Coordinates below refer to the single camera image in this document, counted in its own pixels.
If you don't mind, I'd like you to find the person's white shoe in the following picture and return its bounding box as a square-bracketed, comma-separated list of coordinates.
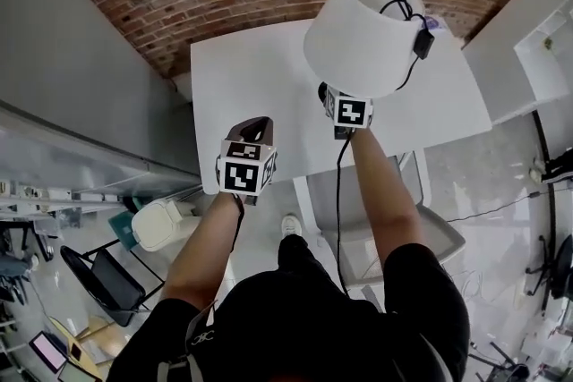
[280, 213, 304, 241]

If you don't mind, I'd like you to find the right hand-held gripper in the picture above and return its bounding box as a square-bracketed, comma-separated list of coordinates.
[317, 81, 375, 140]

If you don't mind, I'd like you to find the black folding chair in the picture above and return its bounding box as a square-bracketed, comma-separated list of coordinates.
[60, 236, 166, 327]

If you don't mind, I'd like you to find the person's black trouser leg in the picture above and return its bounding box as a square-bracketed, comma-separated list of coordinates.
[277, 234, 335, 285]

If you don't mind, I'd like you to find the white plastic chair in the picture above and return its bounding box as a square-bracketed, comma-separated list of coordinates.
[293, 149, 466, 296]

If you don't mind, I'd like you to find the open laptop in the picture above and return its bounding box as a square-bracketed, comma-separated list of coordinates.
[29, 330, 69, 375]

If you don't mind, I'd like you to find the teal dustpan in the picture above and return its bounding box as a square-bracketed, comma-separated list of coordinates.
[108, 211, 140, 250]

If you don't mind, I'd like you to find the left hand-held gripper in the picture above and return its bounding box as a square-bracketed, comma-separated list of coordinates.
[214, 115, 279, 207]

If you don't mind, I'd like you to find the white desk with drawers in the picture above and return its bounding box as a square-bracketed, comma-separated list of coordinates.
[190, 15, 493, 196]

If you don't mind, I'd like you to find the person's left forearm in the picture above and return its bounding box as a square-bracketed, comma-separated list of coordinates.
[160, 191, 245, 312]

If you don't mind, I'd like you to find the grey refrigerator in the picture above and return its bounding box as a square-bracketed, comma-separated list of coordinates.
[0, 0, 202, 193]

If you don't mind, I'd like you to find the white lampshade with black cord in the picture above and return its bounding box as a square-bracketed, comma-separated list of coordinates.
[303, 0, 436, 100]

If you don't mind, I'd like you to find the person's right forearm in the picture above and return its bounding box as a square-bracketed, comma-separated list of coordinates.
[349, 129, 429, 265]

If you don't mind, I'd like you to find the person's black shirt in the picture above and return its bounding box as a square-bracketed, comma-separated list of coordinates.
[119, 239, 471, 382]

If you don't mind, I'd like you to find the cream trash bin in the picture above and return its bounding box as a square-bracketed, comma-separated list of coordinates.
[131, 198, 202, 252]

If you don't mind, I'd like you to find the grey metal shelf rack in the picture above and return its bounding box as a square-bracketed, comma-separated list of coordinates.
[0, 178, 118, 310]

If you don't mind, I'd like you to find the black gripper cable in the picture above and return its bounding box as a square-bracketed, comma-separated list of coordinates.
[334, 133, 354, 299]

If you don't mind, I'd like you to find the white wall bookshelf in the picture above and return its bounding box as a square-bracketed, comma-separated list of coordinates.
[462, 0, 573, 126]

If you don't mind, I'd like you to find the purple packet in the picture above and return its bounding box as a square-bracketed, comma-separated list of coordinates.
[423, 15, 449, 35]

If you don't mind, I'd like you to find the round wooden table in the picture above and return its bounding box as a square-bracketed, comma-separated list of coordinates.
[47, 316, 107, 382]

